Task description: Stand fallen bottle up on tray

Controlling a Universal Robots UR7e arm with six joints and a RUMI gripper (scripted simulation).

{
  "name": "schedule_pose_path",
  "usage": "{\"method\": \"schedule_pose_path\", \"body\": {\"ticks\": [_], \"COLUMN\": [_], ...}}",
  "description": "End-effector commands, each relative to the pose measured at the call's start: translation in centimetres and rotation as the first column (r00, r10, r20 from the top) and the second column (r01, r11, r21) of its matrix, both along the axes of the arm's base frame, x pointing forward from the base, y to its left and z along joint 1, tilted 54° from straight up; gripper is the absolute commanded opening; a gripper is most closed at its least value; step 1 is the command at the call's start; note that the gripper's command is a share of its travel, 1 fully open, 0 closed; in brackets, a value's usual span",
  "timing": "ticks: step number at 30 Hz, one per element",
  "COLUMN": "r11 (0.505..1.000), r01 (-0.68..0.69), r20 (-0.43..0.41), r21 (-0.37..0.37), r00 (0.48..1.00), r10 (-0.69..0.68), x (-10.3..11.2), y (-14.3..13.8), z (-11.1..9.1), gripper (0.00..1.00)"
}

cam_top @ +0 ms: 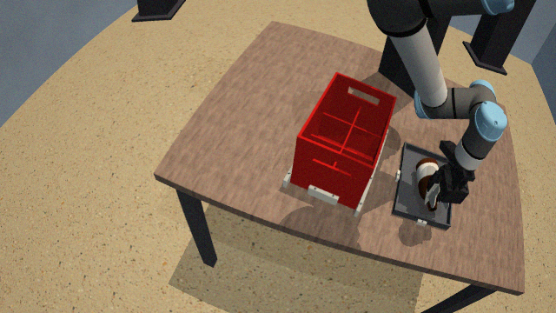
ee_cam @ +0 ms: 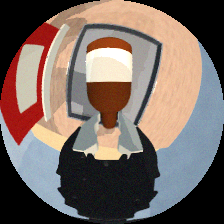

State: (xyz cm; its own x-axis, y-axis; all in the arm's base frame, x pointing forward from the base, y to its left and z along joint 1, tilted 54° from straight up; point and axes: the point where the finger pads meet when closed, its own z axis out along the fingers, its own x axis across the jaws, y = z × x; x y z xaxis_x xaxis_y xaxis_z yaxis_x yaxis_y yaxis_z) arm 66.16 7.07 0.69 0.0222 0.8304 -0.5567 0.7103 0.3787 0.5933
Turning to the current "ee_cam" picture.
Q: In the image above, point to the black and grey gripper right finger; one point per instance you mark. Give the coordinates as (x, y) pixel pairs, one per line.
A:
(133, 142)

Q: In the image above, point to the brown bottle with white label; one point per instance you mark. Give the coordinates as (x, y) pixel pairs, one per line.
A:
(109, 77)

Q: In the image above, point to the red plastic crate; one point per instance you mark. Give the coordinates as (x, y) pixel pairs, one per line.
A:
(21, 98)

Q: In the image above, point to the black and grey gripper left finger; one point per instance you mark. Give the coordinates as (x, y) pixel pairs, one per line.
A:
(81, 142)

